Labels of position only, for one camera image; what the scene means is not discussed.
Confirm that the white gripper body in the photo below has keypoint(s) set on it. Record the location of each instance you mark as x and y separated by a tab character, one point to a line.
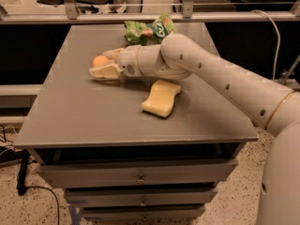
128	61

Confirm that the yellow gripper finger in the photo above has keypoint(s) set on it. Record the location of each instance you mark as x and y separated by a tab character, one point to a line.
113	54
106	71

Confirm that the orange fruit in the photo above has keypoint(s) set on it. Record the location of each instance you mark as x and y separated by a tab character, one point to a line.
99	60

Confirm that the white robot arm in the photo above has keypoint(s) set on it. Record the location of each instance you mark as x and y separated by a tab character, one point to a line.
270	105

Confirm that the green snack bag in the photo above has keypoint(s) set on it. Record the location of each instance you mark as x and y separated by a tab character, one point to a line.
142	33

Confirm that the yellow sponge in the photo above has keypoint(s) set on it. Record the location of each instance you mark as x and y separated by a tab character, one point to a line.
161	98

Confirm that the grey drawer cabinet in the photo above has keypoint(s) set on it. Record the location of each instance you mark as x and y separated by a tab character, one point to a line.
77	120

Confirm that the top grey drawer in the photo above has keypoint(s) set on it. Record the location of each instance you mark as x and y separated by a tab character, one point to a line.
137	173

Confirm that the grey drawer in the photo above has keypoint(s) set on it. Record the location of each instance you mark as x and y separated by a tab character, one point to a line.
137	173
141	196
143	213

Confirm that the bottom grey drawer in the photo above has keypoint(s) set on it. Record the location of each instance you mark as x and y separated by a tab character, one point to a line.
143	213

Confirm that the middle grey drawer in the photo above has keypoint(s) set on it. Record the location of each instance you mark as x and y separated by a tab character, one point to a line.
141	196

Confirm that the metal railing frame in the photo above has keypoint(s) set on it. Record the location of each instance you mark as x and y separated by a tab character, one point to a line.
32	12

